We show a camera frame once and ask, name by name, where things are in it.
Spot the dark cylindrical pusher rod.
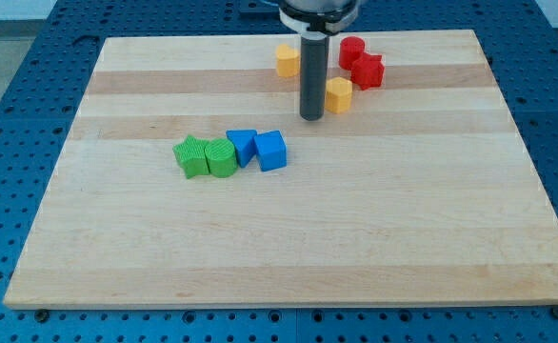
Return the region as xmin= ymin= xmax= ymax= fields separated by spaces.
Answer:
xmin=299 ymin=35 xmax=329 ymax=121

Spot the blue triangle block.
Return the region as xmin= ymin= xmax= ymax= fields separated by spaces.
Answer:
xmin=226 ymin=130 xmax=257 ymax=168

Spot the green star block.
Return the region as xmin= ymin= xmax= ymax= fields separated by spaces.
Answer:
xmin=172 ymin=135 xmax=209 ymax=179

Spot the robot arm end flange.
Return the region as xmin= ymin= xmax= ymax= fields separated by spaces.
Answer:
xmin=278 ymin=0 xmax=363 ymax=39

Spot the blue cube block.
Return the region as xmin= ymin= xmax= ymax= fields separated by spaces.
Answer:
xmin=254 ymin=131 xmax=287 ymax=172

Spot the red star block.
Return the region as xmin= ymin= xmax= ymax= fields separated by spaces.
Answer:
xmin=350 ymin=52 xmax=385 ymax=91

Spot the green cylinder block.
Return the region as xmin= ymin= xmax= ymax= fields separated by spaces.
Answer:
xmin=205 ymin=138 xmax=238 ymax=178

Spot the yellow hexagon block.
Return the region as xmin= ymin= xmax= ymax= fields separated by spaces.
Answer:
xmin=325 ymin=77 xmax=353 ymax=113

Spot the wooden board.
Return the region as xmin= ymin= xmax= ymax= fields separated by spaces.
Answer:
xmin=4 ymin=30 xmax=558 ymax=310

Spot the red cylinder block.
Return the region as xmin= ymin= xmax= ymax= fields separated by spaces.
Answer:
xmin=338 ymin=36 xmax=366 ymax=71

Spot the yellow heart block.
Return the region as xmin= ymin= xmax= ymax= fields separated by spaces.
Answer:
xmin=275 ymin=44 xmax=300 ymax=78

